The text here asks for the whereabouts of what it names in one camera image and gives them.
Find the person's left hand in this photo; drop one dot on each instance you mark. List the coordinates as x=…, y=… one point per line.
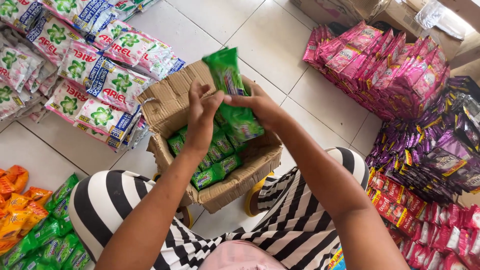
x=198, y=120

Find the yellow sandal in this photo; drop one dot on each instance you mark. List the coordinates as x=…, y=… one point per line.
x=250, y=193
x=186, y=219

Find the pile of white detergent sachets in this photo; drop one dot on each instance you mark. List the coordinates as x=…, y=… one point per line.
x=93, y=71

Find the bundle of green sachets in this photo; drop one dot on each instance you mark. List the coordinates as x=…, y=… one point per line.
x=213, y=165

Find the green sachet strip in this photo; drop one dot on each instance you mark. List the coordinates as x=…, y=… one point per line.
x=225, y=71

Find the pile of pink sachets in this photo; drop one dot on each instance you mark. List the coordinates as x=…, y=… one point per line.
x=378, y=71

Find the heap of green softener sachets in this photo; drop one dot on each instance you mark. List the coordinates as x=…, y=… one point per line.
x=52, y=240

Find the pile of red-white sachets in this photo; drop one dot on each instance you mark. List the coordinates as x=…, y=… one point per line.
x=446, y=240

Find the pile of purple sachets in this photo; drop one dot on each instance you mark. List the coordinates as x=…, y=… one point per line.
x=438, y=150

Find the large brown cardboard carton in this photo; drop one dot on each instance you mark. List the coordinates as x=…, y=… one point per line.
x=401, y=18

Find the person's right hand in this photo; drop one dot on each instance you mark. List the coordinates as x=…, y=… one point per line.
x=264, y=107

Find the blue-yellow packet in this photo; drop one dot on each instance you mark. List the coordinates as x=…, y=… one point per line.
x=337, y=260

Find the torn brown cardboard box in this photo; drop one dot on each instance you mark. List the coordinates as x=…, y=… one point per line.
x=240, y=183

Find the pink shirt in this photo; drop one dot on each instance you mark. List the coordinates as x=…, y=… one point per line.
x=240, y=257

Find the pile of orange sachets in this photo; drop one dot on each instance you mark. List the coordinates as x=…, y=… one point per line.
x=17, y=210

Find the clear plastic wrap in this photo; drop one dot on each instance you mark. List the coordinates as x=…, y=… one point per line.
x=438, y=17

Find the black-white striped trousers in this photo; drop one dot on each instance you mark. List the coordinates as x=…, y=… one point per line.
x=292, y=232

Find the pile of dark red sachets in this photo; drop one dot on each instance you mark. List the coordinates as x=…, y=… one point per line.
x=397, y=206

